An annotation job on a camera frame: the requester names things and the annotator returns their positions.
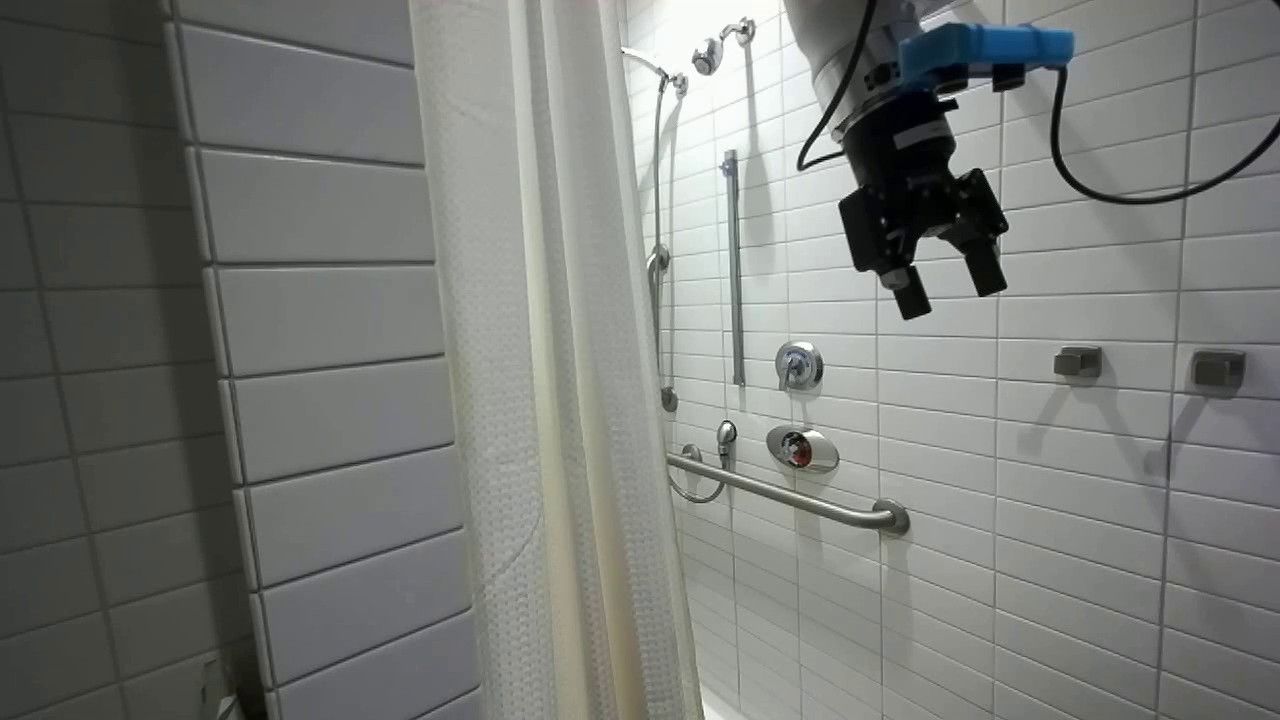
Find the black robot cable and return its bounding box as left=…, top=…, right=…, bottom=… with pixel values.
left=793, top=0, right=1280, bottom=208

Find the square wall hook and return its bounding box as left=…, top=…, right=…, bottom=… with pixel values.
left=1191, top=348, right=1249, bottom=395
left=1054, top=348, right=1105, bottom=384

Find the right square wall hook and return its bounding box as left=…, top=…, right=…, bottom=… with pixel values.
left=1191, top=348, right=1249, bottom=395

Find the horizontal chrome grab bar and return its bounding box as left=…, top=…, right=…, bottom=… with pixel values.
left=671, top=454, right=913, bottom=537

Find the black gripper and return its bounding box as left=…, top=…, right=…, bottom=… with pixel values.
left=839, top=90, right=1009, bottom=321

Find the chrome hand shower hose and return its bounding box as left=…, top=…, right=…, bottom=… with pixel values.
left=619, top=43, right=733, bottom=508

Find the chrome shower head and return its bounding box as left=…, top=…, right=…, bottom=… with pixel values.
left=693, top=14, right=756, bottom=76

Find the oval chrome temperature valve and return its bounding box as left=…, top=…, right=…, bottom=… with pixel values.
left=767, top=426, right=839, bottom=473

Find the round chrome shower valve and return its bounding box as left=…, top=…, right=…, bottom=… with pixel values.
left=778, top=341, right=823, bottom=391

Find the white shower curtain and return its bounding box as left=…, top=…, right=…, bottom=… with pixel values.
left=411, top=0, right=700, bottom=720

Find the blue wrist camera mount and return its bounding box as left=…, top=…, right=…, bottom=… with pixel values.
left=897, top=25, right=1076, bottom=90

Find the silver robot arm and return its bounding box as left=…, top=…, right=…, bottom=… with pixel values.
left=784, top=0, right=1009, bottom=321

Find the left square wall hook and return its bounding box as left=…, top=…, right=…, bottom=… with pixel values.
left=1054, top=348, right=1105, bottom=384

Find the vertical chrome grab bar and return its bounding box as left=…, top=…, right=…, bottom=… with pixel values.
left=721, top=149, right=746, bottom=384

